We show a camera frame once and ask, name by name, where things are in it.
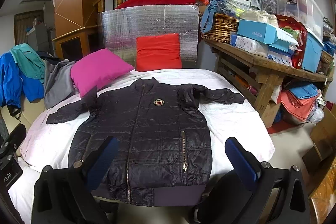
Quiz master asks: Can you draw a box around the black quilted jacket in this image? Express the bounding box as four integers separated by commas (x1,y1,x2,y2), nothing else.
47,79,245,206

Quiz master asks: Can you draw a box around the white bed blanket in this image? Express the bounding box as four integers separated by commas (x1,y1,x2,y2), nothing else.
9,69,275,223

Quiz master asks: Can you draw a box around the blue jacket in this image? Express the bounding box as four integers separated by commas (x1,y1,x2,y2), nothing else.
1,52,44,119

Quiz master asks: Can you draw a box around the grey garment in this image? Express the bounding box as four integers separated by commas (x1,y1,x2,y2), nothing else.
44,59,76,109

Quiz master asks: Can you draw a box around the stack of folded cloths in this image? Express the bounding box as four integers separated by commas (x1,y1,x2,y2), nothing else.
278,81,321,122

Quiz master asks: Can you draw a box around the teal shirt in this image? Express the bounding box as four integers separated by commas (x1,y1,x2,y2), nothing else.
10,43,45,84

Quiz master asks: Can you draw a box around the wooden side table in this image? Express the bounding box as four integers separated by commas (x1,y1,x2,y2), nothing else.
204,39,333,128

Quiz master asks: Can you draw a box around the pink pillow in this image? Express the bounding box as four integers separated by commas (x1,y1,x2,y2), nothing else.
70,48,134,97

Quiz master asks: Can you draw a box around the blue storage box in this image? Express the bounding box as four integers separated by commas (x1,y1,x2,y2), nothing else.
302,32,324,73

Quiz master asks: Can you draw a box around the blue cardboard box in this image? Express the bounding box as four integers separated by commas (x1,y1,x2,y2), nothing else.
237,19,299,52

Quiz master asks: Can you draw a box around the red snack bag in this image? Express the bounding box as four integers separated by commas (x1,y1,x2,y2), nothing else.
276,14,307,69

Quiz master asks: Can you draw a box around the red square pillow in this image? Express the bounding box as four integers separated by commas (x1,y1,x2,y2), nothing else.
135,33,182,72

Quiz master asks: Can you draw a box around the wicker basket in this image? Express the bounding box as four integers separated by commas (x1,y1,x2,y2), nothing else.
201,13,239,43

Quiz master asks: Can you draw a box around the silver foil insulation board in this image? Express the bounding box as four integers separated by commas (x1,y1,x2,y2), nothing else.
98,5,199,68

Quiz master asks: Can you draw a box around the wooden pillar cabinet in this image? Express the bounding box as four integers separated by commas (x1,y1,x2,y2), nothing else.
52,0,101,61

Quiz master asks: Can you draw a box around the blue cloth in basket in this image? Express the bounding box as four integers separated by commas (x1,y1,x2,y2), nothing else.
201,0,231,34

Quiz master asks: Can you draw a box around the clear plastic storage bin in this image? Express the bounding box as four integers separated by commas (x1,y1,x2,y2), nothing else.
277,0,323,42

